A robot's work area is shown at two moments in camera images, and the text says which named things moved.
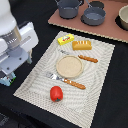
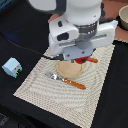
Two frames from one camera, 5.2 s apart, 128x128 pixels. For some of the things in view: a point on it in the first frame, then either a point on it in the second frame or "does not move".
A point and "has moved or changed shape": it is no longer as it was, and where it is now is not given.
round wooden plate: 69,66 does not move
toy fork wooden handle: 66,80 does not move
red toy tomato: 56,93 -> 82,60
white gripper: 16,46 -> 72,41
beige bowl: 123,15 does not move
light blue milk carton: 7,80 has moved or changed shape
